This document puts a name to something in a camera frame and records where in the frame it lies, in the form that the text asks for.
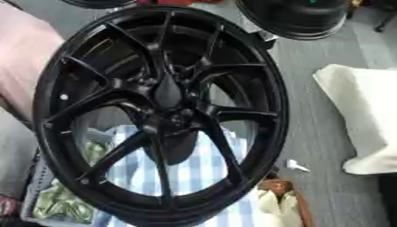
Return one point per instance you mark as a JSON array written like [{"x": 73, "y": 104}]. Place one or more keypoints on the black round wheel rim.
[
  {"x": 98, "y": 3},
  {"x": 294, "y": 17}
]

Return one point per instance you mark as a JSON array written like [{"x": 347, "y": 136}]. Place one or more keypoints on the pink cloth sheet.
[{"x": 23, "y": 59}]

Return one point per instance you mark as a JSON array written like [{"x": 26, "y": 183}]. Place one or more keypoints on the brown paper bag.
[{"x": 284, "y": 201}]

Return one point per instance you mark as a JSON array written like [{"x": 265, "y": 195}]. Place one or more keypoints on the green crumpled fabric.
[{"x": 62, "y": 204}]

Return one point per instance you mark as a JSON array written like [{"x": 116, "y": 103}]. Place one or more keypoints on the blue white checked cloth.
[{"x": 196, "y": 174}]

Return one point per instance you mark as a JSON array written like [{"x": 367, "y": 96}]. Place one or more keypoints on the white pin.
[{"x": 296, "y": 165}]

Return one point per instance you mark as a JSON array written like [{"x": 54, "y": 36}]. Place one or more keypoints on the black spoked wheel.
[{"x": 155, "y": 88}]

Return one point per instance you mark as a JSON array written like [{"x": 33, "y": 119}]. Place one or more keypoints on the white bag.
[{"x": 362, "y": 118}]

